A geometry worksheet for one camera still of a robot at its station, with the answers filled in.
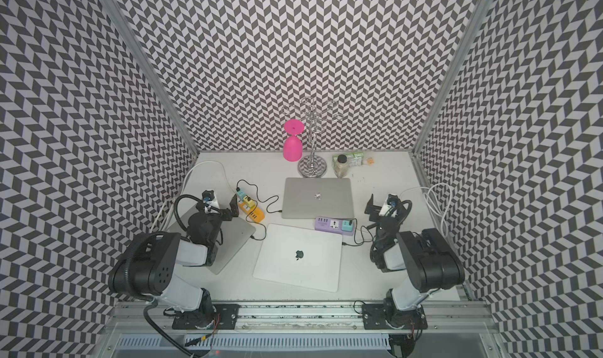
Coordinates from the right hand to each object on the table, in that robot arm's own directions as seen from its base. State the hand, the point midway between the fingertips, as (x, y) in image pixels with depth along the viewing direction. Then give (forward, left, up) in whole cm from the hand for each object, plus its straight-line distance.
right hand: (385, 200), depth 89 cm
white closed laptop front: (-18, +33, -9) cm, 38 cm away
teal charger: (-9, +15, -4) cm, 18 cm away
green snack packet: (+25, +9, -4) cm, 27 cm away
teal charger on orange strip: (+4, +57, -1) cm, 57 cm away
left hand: (+2, +62, +1) cm, 62 cm away
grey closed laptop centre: (+10, +31, -13) cm, 34 cm away
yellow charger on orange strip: (+1, +53, -3) cm, 53 cm away
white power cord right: (+9, -28, -12) cm, 32 cm away
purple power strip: (-6, +20, -8) cm, 22 cm away
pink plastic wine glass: (+15, +35, +15) cm, 41 cm away
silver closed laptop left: (-11, +58, -6) cm, 59 cm away
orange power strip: (-2, +52, -6) cm, 52 cm away
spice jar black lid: (+21, +15, -3) cm, 25 cm away
